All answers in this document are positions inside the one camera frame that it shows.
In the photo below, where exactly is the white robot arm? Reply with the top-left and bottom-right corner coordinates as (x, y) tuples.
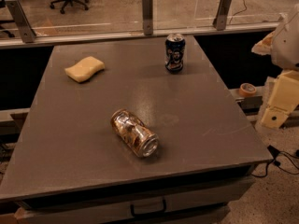
(251, 4), (299, 129)

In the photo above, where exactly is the upright blue pepsi can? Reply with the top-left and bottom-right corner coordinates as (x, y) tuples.
(165, 34), (186, 73)

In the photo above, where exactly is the silver can lying down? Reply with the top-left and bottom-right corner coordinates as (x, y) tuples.
(110, 109), (159, 158)

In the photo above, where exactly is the roll of tan tape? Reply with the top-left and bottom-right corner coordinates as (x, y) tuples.
(239, 83), (257, 97)

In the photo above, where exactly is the grey table drawer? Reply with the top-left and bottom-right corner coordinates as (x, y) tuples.
(15, 176), (254, 224)

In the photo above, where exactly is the yellow sponge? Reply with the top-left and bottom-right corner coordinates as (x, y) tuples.
(65, 56), (105, 83)

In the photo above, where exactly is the black floor cable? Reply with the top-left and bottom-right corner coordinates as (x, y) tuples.
(250, 145), (299, 179)

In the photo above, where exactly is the right metal glass bracket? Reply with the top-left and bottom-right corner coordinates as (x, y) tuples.
(213, 0), (232, 31)

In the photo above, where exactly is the metal glass bracket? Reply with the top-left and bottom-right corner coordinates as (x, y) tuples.
(142, 0), (153, 35)
(6, 0), (36, 43)
(213, 0), (232, 31)

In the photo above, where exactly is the black drawer handle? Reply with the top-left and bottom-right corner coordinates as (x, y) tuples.
(130, 199), (167, 217)

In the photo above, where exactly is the middle metal glass bracket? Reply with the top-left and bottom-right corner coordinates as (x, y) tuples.
(142, 0), (153, 35)

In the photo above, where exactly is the left metal glass bracket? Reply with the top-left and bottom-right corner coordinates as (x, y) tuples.
(6, 0), (36, 43)

